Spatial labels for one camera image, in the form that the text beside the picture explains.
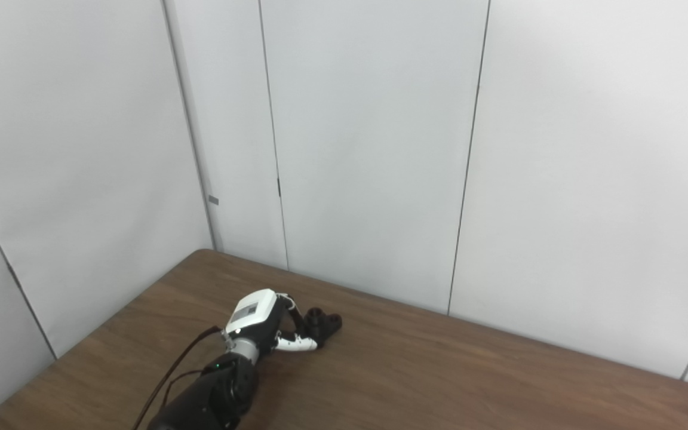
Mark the black flanged holder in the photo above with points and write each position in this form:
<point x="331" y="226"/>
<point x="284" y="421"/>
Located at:
<point x="325" y="325"/>

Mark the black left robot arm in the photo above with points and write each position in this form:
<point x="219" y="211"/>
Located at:
<point x="212" y="394"/>

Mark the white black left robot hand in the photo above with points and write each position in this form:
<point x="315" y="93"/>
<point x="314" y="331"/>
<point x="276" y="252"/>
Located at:
<point x="251" y="313"/>

